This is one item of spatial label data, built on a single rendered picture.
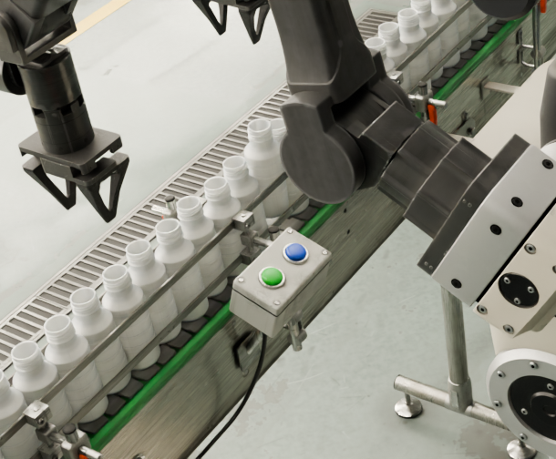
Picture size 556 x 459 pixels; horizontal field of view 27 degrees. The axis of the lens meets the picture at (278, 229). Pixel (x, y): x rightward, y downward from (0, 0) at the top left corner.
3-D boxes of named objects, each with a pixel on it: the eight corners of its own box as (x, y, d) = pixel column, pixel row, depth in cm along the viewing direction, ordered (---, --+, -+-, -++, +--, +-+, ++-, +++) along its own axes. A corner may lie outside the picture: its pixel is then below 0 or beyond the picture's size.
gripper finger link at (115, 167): (105, 241, 126) (84, 171, 120) (59, 226, 130) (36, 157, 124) (145, 208, 130) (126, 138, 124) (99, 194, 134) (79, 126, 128)
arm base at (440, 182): (534, 139, 93) (475, 223, 103) (455, 82, 95) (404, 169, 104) (484, 198, 88) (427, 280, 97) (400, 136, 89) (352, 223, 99)
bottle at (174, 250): (180, 329, 173) (155, 243, 163) (165, 308, 177) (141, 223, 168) (215, 313, 174) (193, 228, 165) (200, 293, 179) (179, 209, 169)
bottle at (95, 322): (103, 365, 169) (74, 280, 159) (139, 370, 167) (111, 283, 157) (84, 393, 165) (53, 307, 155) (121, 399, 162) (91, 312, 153)
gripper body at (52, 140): (86, 179, 121) (68, 120, 117) (20, 159, 127) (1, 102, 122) (126, 148, 125) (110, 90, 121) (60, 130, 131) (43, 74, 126)
